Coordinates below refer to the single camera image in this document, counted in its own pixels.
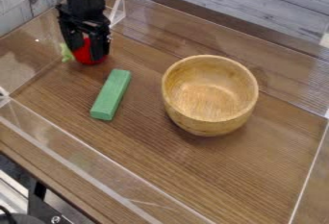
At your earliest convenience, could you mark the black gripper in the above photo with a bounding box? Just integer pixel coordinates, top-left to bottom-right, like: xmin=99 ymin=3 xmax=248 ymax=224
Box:
xmin=56 ymin=0 xmax=111 ymax=62

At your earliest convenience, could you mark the red plush tomato toy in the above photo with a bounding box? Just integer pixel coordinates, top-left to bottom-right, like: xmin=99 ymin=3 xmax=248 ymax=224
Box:
xmin=58 ymin=37 xmax=105 ymax=65

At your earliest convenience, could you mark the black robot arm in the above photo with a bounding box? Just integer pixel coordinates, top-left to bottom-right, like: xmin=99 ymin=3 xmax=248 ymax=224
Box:
xmin=54 ymin=0 xmax=111 ymax=65

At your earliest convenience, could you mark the green rectangular block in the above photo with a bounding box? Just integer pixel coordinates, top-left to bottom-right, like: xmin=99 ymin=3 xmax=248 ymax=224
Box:
xmin=89 ymin=69 xmax=131 ymax=121

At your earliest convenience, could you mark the wooden bowl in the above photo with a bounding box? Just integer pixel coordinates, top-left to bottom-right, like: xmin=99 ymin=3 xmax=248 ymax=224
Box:
xmin=160 ymin=55 xmax=259 ymax=137

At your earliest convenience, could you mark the clear acrylic tray wall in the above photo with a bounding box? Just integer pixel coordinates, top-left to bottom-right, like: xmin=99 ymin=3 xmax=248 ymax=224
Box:
xmin=0 ymin=87 xmax=214 ymax=224

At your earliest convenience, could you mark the black table frame bracket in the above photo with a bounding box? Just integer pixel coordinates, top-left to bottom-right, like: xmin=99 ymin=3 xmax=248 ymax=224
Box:
xmin=26 ymin=182 xmax=73 ymax=224

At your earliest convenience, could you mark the black cable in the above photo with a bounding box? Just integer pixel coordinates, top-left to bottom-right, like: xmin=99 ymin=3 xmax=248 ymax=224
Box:
xmin=0 ymin=205 xmax=16 ymax=224

